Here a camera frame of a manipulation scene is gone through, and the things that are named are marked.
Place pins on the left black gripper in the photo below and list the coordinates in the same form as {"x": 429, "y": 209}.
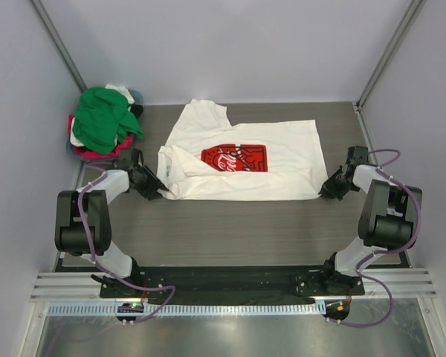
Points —
{"x": 152, "y": 191}

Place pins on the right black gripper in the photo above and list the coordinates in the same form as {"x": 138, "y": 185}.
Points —
{"x": 328, "y": 189}

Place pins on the white Coca-Cola t-shirt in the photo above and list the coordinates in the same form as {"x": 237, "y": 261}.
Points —
{"x": 207, "y": 158}

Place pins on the grey laundry basket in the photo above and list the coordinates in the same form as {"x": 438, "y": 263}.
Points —
{"x": 136, "y": 108}

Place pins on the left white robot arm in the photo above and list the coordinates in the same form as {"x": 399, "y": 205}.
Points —
{"x": 83, "y": 226}

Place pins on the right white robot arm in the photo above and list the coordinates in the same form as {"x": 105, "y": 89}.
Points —
{"x": 389, "y": 221}

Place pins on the pink t-shirt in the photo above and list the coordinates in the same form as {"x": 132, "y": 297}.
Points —
{"x": 85, "y": 154}

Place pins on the green t-shirt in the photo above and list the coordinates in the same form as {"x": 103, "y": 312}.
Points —
{"x": 104, "y": 119}

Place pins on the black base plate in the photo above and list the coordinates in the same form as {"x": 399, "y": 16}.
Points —
{"x": 244, "y": 285}

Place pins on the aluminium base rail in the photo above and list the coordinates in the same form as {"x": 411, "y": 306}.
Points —
{"x": 67, "y": 286}

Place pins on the slotted cable duct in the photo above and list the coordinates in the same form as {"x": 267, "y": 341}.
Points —
{"x": 134, "y": 309}

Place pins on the right aluminium frame post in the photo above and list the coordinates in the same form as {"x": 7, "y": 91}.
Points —
{"x": 401, "y": 30}

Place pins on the aluminium frame post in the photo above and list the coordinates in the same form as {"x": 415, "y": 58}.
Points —
{"x": 58, "y": 44}
{"x": 401, "y": 30}

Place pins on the left aluminium frame post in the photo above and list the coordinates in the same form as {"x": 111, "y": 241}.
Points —
{"x": 58, "y": 44}

